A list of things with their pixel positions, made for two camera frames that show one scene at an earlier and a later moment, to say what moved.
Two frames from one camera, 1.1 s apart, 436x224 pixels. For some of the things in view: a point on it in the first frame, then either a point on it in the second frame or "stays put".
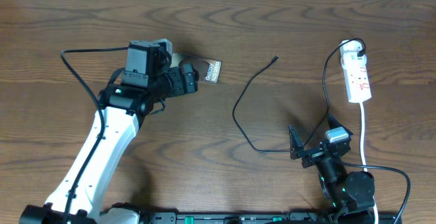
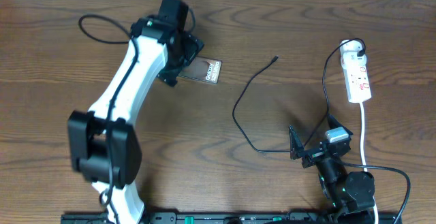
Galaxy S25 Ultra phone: [208, 69] stays put
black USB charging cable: [362, 53] stays put
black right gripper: [298, 150] stays put
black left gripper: [181, 87] to [193, 44]
